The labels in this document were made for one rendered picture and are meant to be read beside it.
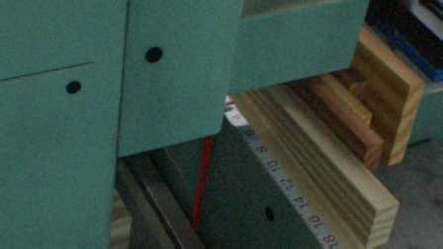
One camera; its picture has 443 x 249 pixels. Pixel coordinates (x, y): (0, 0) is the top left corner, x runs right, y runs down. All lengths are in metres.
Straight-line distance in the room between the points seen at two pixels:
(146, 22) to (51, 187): 0.11
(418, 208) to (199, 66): 0.27
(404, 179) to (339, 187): 0.14
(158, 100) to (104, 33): 0.12
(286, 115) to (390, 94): 0.08
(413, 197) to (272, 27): 0.22
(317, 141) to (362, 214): 0.07
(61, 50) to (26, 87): 0.03
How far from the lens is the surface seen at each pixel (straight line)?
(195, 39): 0.53
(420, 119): 0.77
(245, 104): 0.70
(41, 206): 0.50
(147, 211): 0.81
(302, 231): 0.61
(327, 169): 0.63
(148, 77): 0.53
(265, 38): 0.61
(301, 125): 0.65
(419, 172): 0.76
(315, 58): 0.65
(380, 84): 0.68
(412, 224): 0.72
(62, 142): 0.47
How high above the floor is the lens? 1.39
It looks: 41 degrees down
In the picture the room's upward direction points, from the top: 10 degrees clockwise
